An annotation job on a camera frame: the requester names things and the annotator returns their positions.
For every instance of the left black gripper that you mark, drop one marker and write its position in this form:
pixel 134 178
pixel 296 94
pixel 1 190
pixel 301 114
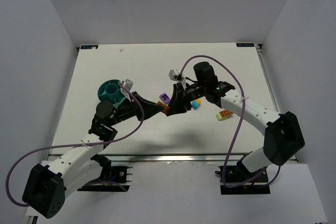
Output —
pixel 135 105

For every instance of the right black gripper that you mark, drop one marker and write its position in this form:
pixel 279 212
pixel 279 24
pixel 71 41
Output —
pixel 184 95

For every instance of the brown orange lego brick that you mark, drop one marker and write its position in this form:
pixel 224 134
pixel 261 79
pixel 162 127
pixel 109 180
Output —
pixel 165 108

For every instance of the teal blue lego brick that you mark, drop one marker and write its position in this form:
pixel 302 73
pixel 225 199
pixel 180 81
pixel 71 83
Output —
pixel 195 105

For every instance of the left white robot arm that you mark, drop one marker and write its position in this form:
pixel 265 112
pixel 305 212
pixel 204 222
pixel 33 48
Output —
pixel 48 186

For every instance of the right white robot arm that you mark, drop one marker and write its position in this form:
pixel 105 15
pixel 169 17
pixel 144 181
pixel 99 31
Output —
pixel 282 133

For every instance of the purple hollow lego brick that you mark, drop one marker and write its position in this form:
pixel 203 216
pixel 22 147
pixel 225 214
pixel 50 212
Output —
pixel 165 98

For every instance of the pale yellow-green lego brick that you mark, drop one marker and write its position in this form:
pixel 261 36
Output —
pixel 220 116

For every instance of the teal divided round container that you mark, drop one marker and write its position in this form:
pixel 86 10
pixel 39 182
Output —
pixel 111 91

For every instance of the orange studded lego brick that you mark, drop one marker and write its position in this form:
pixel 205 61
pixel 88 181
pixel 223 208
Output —
pixel 225 113

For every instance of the right blue corner label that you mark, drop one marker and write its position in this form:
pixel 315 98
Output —
pixel 245 44

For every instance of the blue corner label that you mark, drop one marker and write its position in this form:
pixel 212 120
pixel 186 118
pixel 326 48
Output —
pixel 245 44
pixel 88 47

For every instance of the left blue corner label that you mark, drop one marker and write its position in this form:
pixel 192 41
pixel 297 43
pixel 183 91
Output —
pixel 88 47

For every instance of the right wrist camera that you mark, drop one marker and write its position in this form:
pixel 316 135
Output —
pixel 176 76

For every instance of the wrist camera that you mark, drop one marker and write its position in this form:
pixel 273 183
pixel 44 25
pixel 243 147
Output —
pixel 125 87
pixel 176 76

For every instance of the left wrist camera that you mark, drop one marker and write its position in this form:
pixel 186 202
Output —
pixel 125 87

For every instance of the aluminium table rail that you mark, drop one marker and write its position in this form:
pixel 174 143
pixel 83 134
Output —
pixel 168 158

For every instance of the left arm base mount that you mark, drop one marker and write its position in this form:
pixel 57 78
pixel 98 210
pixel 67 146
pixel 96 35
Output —
pixel 112 178

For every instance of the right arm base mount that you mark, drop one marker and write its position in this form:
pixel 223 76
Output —
pixel 236 181

